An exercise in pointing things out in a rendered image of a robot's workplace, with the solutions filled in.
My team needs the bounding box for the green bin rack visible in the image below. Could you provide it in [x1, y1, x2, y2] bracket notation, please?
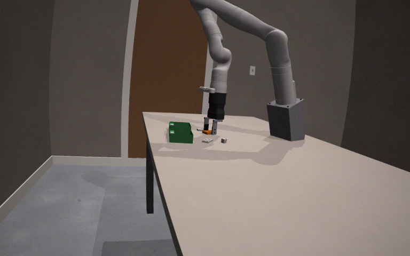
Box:
[169, 122, 193, 143]

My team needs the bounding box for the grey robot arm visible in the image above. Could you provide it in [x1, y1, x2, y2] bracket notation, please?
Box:
[190, 0, 297, 105]

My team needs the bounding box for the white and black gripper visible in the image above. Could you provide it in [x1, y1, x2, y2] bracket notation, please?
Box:
[199, 81, 227, 135]

